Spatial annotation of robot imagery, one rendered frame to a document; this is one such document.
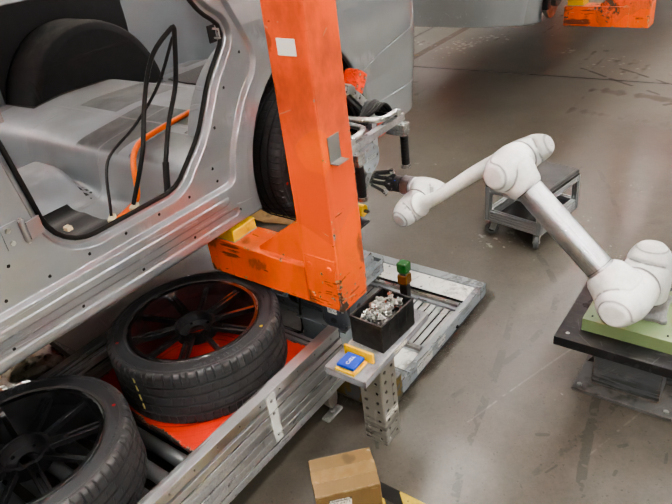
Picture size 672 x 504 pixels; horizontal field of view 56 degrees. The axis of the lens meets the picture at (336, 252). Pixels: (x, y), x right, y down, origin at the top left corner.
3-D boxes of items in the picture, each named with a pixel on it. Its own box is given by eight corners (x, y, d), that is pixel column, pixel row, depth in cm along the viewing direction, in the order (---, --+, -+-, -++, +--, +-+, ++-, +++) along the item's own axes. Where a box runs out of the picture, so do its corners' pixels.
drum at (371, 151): (342, 160, 286) (338, 130, 279) (382, 167, 275) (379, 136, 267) (323, 172, 277) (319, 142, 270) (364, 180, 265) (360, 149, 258)
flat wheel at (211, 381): (178, 307, 293) (165, 263, 281) (312, 323, 270) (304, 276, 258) (88, 410, 241) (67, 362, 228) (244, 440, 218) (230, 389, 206)
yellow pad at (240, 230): (233, 221, 270) (231, 210, 267) (257, 227, 262) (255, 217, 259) (210, 236, 261) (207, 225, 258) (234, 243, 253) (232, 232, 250)
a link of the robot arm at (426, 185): (417, 170, 287) (403, 186, 280) (449, 175, 279) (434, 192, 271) (421, 189, 294) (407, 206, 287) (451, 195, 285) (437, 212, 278)
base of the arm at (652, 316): (674, 293, 246) (676, 281, 244) (666, 325, 231) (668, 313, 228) (623, 283, 255) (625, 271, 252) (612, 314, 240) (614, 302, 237)
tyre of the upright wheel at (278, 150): (343, 98, 319) (260, 44, 264) (383, 102, 306) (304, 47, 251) (309, 225, 320) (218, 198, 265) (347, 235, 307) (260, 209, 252)
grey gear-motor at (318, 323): (302, 312, 310) (291, 251, 292) (375, 338, 287) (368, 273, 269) (278, 333, 298) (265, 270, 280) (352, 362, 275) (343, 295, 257)
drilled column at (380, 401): (379, 419, 256) (370, 337, 234) (401, 428, 250) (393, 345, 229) (366, 436, 249) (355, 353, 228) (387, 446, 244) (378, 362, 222)
